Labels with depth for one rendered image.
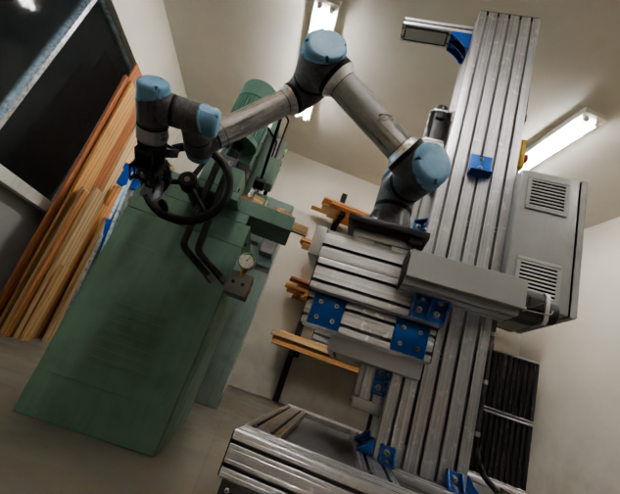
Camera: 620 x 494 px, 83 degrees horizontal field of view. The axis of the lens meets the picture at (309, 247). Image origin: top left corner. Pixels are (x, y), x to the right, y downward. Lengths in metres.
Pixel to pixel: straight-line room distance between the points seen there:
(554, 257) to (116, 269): 1.42
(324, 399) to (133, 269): 2.88
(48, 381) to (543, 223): 1.62
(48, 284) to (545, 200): 2.66
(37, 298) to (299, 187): 2.73
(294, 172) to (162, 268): 3.15
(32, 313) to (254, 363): 1.96
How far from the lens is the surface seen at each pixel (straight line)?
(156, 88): 0.92
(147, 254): 1.34
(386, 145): 1.01
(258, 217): 1.34
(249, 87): 1.76
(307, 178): 4.28
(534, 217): 1.33
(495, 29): 1.93
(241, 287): 1.24
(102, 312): 1.35
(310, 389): 3.84
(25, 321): 2.74
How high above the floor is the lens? 0.39
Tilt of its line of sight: 18 degrees up
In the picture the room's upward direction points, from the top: 20 degrees clockwise
